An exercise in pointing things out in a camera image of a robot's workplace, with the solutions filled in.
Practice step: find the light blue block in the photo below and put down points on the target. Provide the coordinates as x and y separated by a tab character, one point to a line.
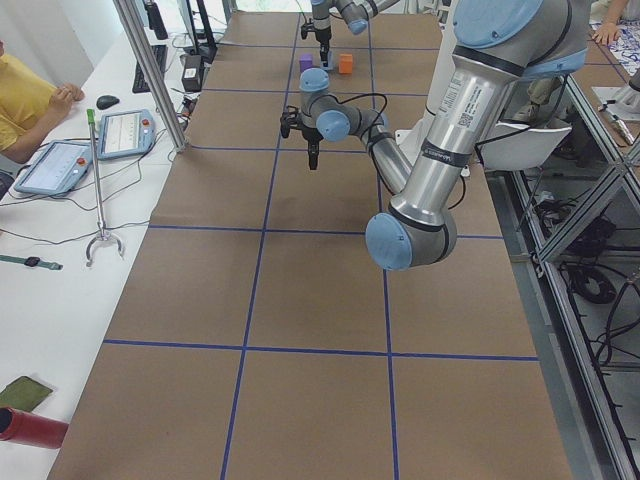
327	62

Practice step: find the purple block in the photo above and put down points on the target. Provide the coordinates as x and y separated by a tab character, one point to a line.
306	62

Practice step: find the orange block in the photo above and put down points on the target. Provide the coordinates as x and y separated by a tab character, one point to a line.
345	64

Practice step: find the person's hand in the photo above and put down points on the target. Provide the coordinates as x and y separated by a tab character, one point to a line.
64	97

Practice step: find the black power adapter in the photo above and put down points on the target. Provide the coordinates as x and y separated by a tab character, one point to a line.
193	73

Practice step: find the far teach pendant tablet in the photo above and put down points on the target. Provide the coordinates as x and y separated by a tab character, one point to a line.
125	134

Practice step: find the teach pendant tablet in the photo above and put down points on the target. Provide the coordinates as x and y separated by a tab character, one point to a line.
125	134
57	169

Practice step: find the black computer mouse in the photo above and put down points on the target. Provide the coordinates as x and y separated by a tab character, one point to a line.
104	102

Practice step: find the white chair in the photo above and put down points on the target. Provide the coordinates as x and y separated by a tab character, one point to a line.
515	148

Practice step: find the near teach pendant tablet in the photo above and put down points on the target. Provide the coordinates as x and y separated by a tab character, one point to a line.
57	169

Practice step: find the person in yellow shirt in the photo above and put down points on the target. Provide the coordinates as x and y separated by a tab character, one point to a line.
26	119

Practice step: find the green bean bag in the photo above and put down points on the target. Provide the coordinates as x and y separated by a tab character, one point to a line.
24	393

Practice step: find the red bottle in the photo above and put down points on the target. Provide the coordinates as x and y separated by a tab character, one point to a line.
26	428

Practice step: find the aluminium frame post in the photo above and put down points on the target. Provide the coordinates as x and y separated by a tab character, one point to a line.
138	40

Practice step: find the green handled grabber tool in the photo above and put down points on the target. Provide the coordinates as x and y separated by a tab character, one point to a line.
103	235

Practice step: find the green strap wristwatch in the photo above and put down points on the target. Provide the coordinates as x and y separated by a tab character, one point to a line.
31	262

